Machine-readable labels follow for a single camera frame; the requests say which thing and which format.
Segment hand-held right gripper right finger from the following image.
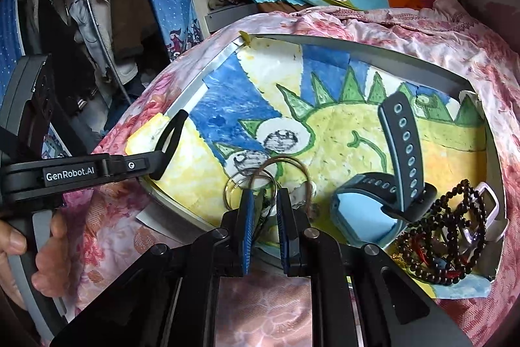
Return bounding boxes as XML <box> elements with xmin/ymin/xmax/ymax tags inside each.
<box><xmin>276</xmin><ymin>188</ymin><xmax>474</xmax><ymax>347</ymax></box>

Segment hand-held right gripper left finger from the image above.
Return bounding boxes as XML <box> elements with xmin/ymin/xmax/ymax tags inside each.
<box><xmin>51</xmin><ymin>188</ymin><xmax>257</xmax><ymax>347</ymax></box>

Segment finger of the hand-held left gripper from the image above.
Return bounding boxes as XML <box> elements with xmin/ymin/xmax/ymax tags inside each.
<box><xmin>108</xmin><ymin>109</ymin><xmax>189</xmax><ymax>182</ymax></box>

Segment silver key rings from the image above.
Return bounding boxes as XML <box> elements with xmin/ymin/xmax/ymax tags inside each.
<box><xmin>223</xmin><ymin>157</ymin><xmax>320</xmax><ymax>218</ymax></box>

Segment blue smartwatch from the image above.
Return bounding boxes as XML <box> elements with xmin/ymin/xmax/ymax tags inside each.
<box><xmin>330</xmin><ymin>91</ymin><xmax>438</xmax><ymax>249</ymax></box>

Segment grey shallow tray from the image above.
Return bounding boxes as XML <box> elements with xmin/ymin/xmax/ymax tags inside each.
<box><xmin>124</xmin><ymin>31</ymin><xmax>508</xmax><ymax>300</ymax></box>

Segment black bead necklace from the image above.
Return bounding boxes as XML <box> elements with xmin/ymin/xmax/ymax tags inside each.
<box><xmin>396</xmin><ymin>180</ymin><xmax>488</xmax><ymax>287</ymax></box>

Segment person's left hand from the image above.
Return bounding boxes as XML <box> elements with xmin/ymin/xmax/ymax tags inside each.
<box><xmin>0</xmin><ymin>210</ymin><xmax>79</xmax><ymax>308</ymax></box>

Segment dinosaur drawing paper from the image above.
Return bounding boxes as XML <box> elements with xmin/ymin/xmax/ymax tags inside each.
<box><xmin>126</xmin><ymin>36</ymin><xmax>493</xmax><ymax>299</ymax></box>

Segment hanging clothes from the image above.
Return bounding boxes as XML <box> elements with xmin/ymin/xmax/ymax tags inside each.
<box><xmin>22</xmin><ymin>0</ymin><xmax>165</xmax><ymax>130</ymax></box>

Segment wide blue dotted curtain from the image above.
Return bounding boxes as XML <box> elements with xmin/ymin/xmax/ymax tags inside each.
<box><xmin>0</xmin><ymin>0</ymin><xmax>26</xmax><ymax>61</ymax></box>

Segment metal clothes rack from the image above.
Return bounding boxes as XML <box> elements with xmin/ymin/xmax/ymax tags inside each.
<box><xmin>53</xmin><ymin>0</ymin><xmax>133</xmax><ymax>106</ymax></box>

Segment grey storage box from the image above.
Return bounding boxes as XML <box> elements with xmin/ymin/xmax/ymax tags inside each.
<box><xmin>204</xmin><ymin>3</ymin><xmax>259</xmax><ymax>35</ymax></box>

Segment floral bed quilt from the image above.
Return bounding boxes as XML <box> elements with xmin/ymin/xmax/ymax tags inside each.
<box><xmin>61</xmin><ymin>0</ymin><xmax>520</xmax><ymax>347</ymax></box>

